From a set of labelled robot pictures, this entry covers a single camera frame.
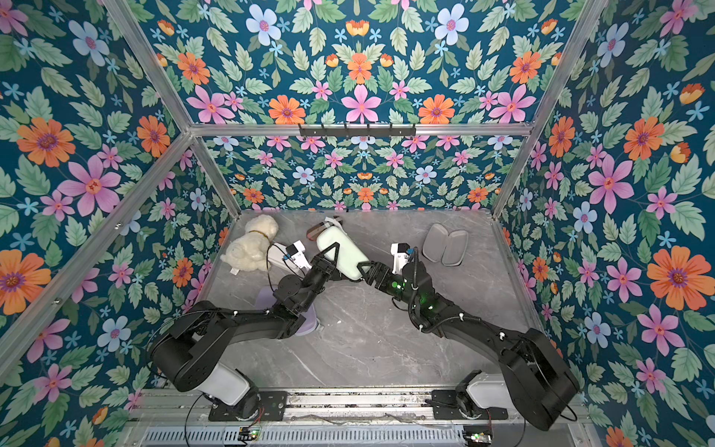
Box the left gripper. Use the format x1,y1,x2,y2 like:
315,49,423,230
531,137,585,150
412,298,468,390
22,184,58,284
295,244,336,315

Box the mint green zippered case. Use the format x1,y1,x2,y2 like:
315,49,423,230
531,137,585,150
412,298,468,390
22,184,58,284
316,217,369,281

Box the beige case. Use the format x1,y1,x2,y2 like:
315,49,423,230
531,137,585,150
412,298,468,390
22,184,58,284
422,223,469,267

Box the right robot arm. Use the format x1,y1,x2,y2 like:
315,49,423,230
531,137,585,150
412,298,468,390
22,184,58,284
357,259,580,431

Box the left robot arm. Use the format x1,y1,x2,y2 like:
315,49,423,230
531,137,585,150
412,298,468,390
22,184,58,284
149,242,341,407

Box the plaid folded umbrella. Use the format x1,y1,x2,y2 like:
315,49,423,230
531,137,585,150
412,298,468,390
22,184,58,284
306,222,326,242

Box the white plush dog toy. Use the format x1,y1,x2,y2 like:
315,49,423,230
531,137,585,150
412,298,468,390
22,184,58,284
221,214,279,275

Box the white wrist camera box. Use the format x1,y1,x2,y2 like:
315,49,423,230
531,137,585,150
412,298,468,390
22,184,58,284
390,242,413,275

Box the black hook rail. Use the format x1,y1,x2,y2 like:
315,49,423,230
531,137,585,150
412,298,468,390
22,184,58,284
298,124,417,138

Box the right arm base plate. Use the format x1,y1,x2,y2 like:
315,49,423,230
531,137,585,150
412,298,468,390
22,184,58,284
425,389,509,422

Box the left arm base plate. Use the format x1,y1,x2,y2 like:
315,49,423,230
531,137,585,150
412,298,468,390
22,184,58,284
209,389,289,422

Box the aluminium front rail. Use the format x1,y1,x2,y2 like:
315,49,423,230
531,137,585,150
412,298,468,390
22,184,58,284
130,386,590,426

